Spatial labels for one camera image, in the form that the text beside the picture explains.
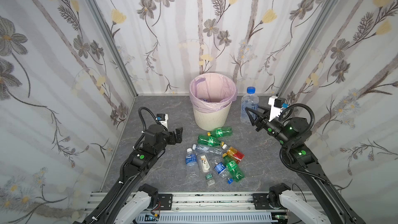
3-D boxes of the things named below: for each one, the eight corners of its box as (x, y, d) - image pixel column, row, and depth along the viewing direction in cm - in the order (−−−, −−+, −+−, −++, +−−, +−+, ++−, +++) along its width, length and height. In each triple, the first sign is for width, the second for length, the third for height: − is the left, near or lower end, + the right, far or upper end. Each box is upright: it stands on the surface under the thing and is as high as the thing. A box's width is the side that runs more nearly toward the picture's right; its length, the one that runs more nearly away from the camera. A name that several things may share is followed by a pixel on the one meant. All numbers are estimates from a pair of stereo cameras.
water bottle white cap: (187, 178, 83) (186, 175, 79) (185, 152, 93) (184, 148, 88) (199, 176, 84) (199, 173, 79) (196, 150, 93) (195, 146, 89)
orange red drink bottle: (224, 155, 92) (225, 150, 87) (229, 149, 94) (231, 144, 90) (237, 166, 88) (239, 162, 83) (242, 159, 90) (244, 155, 86)
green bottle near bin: (207, 138, 99) (207, 134, 94) (207, 131, 102) (207, 127, 97) (232, 138, 99) (233, 134, 94) (231, 131, 102) (232, 127, 98)
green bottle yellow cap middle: (197, 143, 95) (196, 140, 92) (198, 137, 98) (198, 134, 94) (222, 150, 93) (223, 146, 89) (224, 143, 95) (224, 140, 92)
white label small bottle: (203, 175, 82) (203, 173, 79) (196, 158, 88) (195, 156, 85) (212, 171, 84) (213, 168, 81) (204, 154, 89) (204, 152, 86)
